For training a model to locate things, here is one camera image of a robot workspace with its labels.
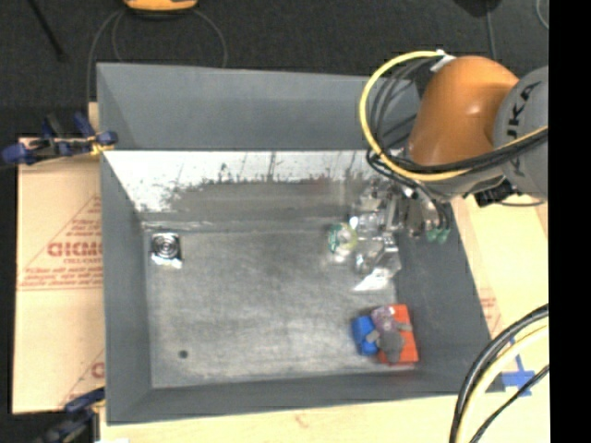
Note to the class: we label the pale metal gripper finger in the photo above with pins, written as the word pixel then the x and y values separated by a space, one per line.
pixel 369 222
pixel 376 254

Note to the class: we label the clear plastic piece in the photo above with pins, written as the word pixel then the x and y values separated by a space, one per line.
pixel 376 280

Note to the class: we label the green and white round object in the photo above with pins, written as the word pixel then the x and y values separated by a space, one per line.
pixel 341 239

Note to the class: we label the purple clear small object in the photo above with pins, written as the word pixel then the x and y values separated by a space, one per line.
pixel 382 317

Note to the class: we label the blue cylinder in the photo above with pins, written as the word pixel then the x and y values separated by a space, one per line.
pixel 362 335

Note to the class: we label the grey toy animal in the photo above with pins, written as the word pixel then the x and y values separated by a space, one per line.
pixel 392 339

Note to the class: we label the orange-red box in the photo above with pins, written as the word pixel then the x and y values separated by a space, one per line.
pixel 406 346

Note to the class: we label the grey metal bin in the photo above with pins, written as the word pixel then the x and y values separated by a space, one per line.
pixel 258 302

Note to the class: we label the silver square ringed object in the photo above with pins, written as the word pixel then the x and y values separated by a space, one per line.
pixel 165 248

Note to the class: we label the brown cardboard board red print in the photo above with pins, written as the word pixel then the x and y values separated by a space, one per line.
pixel 55 293

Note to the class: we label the black cylinder on white bracket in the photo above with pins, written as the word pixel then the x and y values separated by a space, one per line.
pixel 493 195

